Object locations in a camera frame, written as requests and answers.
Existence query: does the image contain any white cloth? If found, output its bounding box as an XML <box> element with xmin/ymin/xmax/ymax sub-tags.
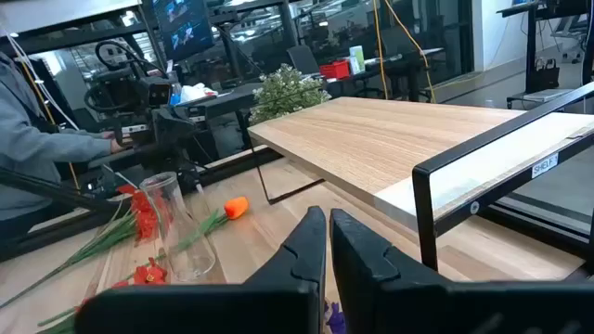
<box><xmin>178</xmin><ymin>82</ymin><xmax>219</xmax><ymax>104</ymax></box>

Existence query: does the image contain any black standing desk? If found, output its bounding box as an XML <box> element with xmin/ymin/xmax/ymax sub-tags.
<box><xmin>496</xmin><ymin>0</ymin><xmax>594</xmax><ymax>110</ymax></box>

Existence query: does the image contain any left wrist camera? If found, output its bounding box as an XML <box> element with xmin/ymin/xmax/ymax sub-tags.
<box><xmin>147</xmin><ymin>76</ymin><xmax>174</xmax><ymax>109</ymax></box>

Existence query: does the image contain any wooden shelf with black frame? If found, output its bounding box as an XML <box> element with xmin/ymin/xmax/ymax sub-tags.
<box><xmin>248</xmin><ymin>82</ymin><xmax>594</xmax><ymax>273</ymax></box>

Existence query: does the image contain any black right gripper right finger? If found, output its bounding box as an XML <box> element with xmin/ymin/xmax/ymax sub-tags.
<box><xmin>329</xmin><ymin>208</ymin><xmax>594</xmax><ymax>334</ymax></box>

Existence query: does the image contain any person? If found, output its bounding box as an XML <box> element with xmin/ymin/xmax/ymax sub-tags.
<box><xmin>0</xmin><ymin>49</ymin><xmax>127</xmax><ymax>242</ymax></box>

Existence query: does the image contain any potted plant with white flowers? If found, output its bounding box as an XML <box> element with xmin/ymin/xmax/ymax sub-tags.
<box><xmin>249</xmin><ymin>63</ymin><xmax>333</xmax><ymax>125</ymax></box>

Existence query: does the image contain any computer monitor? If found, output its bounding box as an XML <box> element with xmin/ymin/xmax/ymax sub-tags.
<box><xmin>151</xmin><ymin>0</ymin><xmax>217</xmax><ymax>62</ymax></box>

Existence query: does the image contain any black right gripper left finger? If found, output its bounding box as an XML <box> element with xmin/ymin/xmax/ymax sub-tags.
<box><xmin>73</xmin><ymin>205</ymin><xmax>328</xmax><ymax>334</ymax></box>

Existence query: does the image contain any yellow cable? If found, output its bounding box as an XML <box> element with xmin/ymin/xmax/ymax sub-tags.
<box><xmin>372</xmin><ymin>0</ymin><xmax>389</xmax><ymax>101</ymax></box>
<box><xmin>383</xmin><ymin>0</ymin><xmax>438</xmax><ymax>104</ymax></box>

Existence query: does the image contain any clear glass vase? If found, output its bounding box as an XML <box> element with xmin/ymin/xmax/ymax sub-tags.
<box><xmin>138</xmin><ymin>171</ymin><xmax>217</xmax><ymax>283</ymax></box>

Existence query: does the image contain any black bag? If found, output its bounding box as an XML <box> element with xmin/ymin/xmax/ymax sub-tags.
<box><xmin>527</xmin><ymin>57</ymin><xmax>562</xmax><ymax>93</ymax></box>

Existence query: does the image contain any red plastic box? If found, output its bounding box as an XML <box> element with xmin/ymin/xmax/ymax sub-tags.
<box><xmin>318</xmin><ymin>59</ymin><xmax>352</xmax><ymax>81</ymax></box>

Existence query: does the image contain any orange artificial tulip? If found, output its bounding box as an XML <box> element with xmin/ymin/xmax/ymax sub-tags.
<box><xmin>160</xmin><ymin>196</ymin><xmax>251</xmax><ymax>261</ymax></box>

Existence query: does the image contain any green and white container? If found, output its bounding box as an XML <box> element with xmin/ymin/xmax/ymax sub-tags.
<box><xmin>348</xmin><ymin>45</ymin><xmax>367</xmax><ymax>76</ymax></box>

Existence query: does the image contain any black office chair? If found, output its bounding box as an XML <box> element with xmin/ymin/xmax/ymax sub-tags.
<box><xmin>286</xmin><ymin>44</ymin><xmax>321</xmax><ymax>76</ymax></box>

